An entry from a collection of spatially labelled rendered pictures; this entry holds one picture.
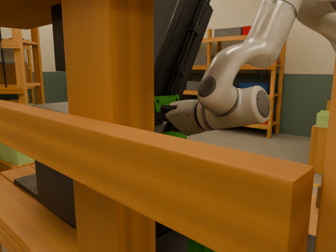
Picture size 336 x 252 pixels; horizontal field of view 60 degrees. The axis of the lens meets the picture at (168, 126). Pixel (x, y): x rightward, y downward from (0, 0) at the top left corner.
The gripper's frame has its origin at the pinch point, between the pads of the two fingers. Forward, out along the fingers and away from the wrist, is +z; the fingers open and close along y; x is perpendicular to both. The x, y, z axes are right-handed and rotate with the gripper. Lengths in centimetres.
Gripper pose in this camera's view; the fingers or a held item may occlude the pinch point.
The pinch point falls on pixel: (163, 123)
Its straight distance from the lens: 85.7
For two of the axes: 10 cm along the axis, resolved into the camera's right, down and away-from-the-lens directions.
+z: -7.0, 1.3, 7.0
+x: -3.5, 8.0, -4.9
